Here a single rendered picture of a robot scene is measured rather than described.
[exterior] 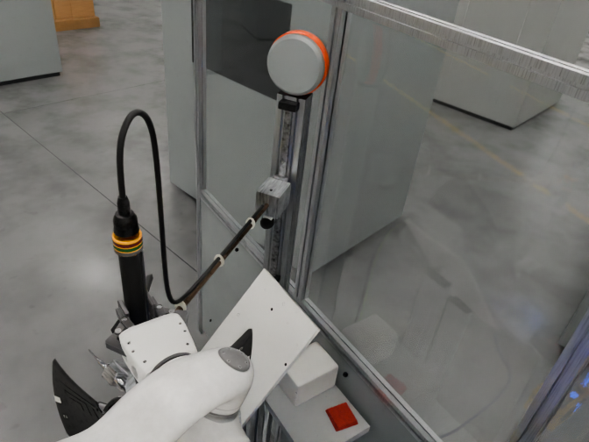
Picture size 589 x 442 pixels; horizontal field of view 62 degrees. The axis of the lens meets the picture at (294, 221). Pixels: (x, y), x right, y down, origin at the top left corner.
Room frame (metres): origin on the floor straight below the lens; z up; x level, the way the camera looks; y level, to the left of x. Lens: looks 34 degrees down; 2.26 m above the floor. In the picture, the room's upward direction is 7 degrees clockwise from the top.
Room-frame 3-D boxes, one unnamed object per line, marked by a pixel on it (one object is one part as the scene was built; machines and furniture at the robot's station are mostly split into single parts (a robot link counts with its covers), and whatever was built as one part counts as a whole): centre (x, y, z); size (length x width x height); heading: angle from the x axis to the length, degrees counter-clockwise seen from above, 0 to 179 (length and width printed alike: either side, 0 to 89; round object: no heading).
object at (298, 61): (1.28, 0.04, 1.88); 0.17 x 0.15 x 0.16; 38
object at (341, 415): (0.97, -0.23, 0.87); 0.08 x 0.08 x 0.02; 27
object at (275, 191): (1.19, 0.07, 1.53); 0.10 x 0.07 x 0.08; 163
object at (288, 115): (1.24, 0.05, 1.48); 0.05 x 0.03 x 0.62; 73
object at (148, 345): (0.50, 0.18, 1.65); 0.11 x 0.10 x 0.07; 38
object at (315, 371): (1.10, -0.09, 0.92); 0.17 x 0.16 x 0.11; 128
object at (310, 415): (1.02, -0.11, 0.85); 0.36 x 0.24 x 0.03; 38
